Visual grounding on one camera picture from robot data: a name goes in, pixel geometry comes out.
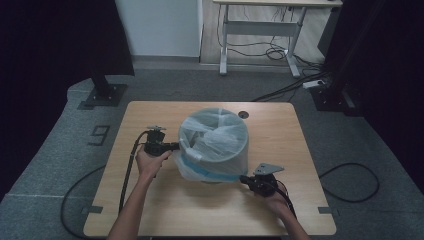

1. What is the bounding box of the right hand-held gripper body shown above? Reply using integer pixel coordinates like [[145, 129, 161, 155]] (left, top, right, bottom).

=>
[[249, 162, 285, 198]]

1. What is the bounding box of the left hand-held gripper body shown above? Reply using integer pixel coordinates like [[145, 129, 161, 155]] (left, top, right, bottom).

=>
[[143, 124, 172, 158]]

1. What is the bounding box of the translucent white trash bag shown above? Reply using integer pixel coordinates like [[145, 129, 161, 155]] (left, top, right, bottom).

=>
[[173, 107, 250, 184]]

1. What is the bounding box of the person's left hand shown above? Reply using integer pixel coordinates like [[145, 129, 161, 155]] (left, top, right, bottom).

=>
[[134, 145, 173, 181]]

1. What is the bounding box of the person's right hand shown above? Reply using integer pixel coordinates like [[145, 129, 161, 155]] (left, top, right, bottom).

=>
[[255, 188, 291, 218]]

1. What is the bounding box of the black stand with square base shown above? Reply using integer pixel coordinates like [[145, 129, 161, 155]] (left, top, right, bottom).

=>
[[83, 73, 129, 108]]

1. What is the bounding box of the white power strip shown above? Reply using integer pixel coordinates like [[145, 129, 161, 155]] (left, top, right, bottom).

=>
[[302, 79, 326, 90]]

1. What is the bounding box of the black stand with large base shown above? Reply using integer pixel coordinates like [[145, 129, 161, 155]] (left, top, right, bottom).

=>
[[309, 0, 366, 118]]

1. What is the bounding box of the dark curtain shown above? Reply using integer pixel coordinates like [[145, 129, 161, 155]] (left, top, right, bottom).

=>
[[0, 0, 136, 201], [324, 0, 424, 186]]

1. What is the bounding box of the white desk with metal legs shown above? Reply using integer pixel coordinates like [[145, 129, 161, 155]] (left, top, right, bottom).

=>
[[212, 0, 344, 79]]

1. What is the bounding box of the right hand-held gripper black cable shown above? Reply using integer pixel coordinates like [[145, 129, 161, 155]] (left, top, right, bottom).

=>
[[274, 181, 298, 218]]

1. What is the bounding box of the hand-held gripper black cable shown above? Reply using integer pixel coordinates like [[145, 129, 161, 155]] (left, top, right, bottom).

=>
[[274, 181, 298, 218], [118, 130, 150, 215]]

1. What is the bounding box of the left hand-held gripper black cable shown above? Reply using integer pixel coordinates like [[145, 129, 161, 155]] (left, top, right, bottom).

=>
[[118, 130, 150, 215]]

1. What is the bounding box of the looped black floor cable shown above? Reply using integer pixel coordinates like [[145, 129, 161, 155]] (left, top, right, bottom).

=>
[[318, 162, 381, 204]]

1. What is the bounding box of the tangle of black cables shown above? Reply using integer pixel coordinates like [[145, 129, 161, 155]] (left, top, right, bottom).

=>
[[216, 4, 323, 68]]

